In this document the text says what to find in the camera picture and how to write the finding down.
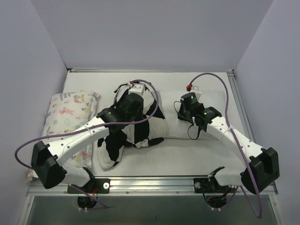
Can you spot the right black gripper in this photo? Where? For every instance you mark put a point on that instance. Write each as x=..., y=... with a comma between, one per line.
x=191, y=100

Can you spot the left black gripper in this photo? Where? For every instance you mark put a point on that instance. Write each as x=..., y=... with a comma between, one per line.
x=135, y=101

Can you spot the black white checkered pillowcase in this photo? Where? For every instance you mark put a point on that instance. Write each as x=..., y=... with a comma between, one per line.
x=151, y=132

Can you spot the white pillow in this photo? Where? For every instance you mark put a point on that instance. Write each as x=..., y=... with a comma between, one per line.
x=165, y=100

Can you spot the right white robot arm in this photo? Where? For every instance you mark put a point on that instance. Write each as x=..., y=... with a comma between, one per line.
x=261, y=165

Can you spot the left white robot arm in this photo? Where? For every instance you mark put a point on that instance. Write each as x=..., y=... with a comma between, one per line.
x=50, y=161

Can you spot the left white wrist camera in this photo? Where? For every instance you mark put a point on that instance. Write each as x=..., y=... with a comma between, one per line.
x=138, y=89

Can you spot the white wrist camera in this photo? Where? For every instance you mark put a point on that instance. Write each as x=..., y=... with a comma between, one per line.
x=194, y=89
x=138, y=89

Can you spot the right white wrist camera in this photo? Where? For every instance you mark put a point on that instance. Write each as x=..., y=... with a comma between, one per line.
x=194, y=89

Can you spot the right aluminium rail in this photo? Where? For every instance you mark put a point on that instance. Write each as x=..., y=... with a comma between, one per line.
x=240, y=105

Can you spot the aluminium rail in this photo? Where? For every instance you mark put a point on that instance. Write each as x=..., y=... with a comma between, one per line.
x=240, y=105
x=182, y=185

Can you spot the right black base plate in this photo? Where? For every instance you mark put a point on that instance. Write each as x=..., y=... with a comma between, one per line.
x=209, y=185

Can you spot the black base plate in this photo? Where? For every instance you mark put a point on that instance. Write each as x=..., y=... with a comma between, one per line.
x=209, y=185
x=94, y=185

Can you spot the front aluminium rail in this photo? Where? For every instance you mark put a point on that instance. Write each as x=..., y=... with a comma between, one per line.
x=182, y=185

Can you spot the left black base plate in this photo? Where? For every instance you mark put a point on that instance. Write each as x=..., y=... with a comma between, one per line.
x=94, y=185

